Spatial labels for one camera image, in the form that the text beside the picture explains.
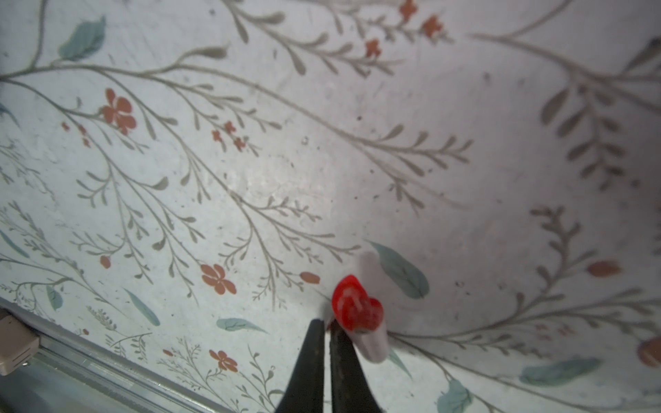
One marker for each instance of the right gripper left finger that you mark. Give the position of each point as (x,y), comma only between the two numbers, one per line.
(305,391)

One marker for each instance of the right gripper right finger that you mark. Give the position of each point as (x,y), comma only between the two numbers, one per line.
(350,389)

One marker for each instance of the small wooden block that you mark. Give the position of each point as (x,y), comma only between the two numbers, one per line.
(18,343)

